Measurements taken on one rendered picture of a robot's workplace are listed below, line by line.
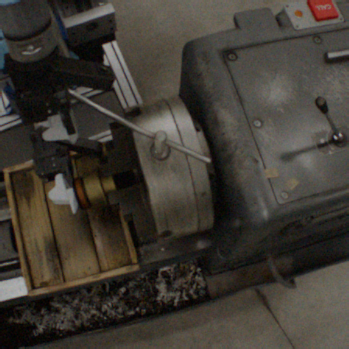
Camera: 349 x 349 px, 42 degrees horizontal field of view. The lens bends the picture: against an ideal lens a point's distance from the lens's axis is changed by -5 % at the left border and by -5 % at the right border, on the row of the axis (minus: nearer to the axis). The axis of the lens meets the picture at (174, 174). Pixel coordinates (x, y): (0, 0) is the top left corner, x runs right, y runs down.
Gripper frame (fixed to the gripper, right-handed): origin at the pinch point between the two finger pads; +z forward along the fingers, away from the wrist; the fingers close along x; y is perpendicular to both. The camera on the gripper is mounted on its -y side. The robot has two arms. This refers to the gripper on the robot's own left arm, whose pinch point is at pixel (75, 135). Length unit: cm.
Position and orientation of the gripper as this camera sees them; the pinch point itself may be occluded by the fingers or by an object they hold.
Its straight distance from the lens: 85.6
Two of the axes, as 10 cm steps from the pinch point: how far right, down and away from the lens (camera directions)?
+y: -9.6, 2.5, -1.1
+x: 2.7, 7.4, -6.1
